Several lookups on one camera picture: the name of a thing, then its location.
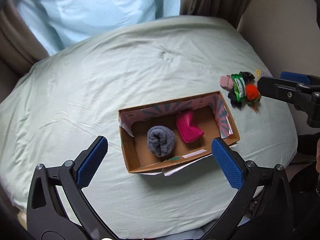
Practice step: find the black scrunchie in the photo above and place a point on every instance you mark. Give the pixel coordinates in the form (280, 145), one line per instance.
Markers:
(248, 77)

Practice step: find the pink fabric hair band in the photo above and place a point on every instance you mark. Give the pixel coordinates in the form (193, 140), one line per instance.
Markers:
(226, 82)

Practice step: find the grey fluffy sock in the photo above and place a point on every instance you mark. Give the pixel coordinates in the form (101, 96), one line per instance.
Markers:
(160, 141)

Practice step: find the light blue pillow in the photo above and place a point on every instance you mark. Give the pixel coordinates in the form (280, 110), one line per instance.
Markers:
(58, 24)

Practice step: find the green wet wipes pack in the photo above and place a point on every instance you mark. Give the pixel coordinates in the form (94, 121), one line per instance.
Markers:
(239, 86)

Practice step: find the magenta zip pouch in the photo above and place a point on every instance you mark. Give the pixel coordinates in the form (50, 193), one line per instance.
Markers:
(187, 126)

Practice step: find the person's right hand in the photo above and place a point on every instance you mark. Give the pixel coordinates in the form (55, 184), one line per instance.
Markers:
(318, 157)

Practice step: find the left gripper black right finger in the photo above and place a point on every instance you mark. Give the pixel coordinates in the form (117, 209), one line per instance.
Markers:
(262, 207)

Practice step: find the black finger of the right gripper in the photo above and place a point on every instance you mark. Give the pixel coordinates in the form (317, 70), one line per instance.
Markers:
(284, 90)
(289, 78)

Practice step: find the glittery silver oval pad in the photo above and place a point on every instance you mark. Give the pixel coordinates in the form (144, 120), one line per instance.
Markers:
(261, 73)

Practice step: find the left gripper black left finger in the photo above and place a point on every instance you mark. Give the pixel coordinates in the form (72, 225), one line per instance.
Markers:
(57, 207)

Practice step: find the orange fluffy pompom toy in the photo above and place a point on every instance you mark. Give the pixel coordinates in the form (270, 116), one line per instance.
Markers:
(252, 96)

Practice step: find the brown cardboard box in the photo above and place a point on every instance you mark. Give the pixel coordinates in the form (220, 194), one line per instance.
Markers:
(212, 115)

